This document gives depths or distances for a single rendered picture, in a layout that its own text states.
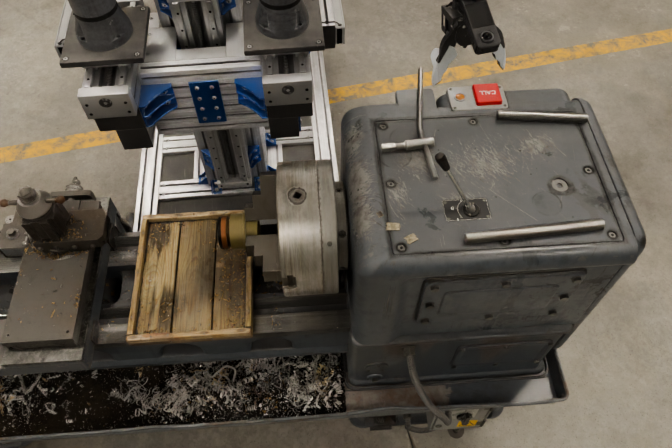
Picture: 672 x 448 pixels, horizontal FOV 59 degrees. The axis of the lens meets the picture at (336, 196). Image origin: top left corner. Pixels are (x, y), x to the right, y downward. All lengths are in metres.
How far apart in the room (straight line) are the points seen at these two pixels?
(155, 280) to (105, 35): 0.67
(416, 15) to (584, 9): 1.00
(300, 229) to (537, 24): 2.74
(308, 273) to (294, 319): 0.27
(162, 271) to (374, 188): 0.65
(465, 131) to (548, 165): 0.19
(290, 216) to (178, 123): 0.81
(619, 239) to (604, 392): 1.34
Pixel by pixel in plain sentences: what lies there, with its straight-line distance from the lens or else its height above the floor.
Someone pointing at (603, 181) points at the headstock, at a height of 1.25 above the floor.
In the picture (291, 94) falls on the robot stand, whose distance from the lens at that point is 1.70.
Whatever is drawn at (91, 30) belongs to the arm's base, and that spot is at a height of 1.22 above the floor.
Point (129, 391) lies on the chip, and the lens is 1.88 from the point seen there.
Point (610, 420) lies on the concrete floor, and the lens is 2.56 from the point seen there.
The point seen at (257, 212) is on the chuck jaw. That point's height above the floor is 1.13.
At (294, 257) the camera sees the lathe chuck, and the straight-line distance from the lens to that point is 1.27.
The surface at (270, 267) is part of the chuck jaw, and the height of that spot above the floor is 1.12.
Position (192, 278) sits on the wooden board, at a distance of 1.61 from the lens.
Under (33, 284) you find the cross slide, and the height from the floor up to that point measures 0.97.
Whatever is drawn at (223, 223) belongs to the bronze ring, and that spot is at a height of 1.12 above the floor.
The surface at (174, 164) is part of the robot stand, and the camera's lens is 2.71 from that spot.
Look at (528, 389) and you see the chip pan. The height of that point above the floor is 0.54.
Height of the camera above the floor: 2.28
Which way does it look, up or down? 55 degrees down
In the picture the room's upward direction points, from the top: straight up
